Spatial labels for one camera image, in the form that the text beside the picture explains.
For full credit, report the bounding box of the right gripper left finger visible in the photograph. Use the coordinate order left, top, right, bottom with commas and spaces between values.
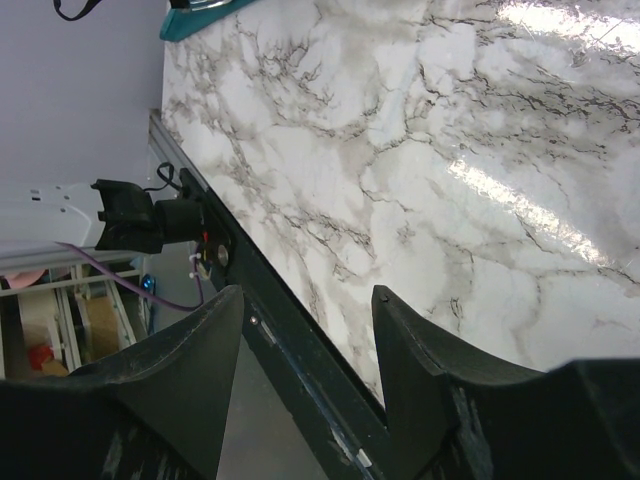
1, 286, 244, 479

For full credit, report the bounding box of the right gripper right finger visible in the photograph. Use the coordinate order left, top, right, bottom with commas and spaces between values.
372, 285, 639, 479

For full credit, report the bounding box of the teal cloth napkin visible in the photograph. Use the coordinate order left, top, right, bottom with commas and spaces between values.
160, 0, 253, 43

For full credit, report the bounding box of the silver metal fork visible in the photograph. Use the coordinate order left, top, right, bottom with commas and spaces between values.
170, 0, 232, 11

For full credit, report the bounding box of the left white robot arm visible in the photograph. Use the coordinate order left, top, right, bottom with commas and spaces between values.
1, 179, 204, 254

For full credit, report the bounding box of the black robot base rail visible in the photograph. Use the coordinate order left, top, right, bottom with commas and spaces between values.
179, 168, 392, 479

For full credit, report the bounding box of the aluminium frame rail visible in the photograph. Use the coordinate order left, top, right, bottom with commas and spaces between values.
148, 109, 209, 193

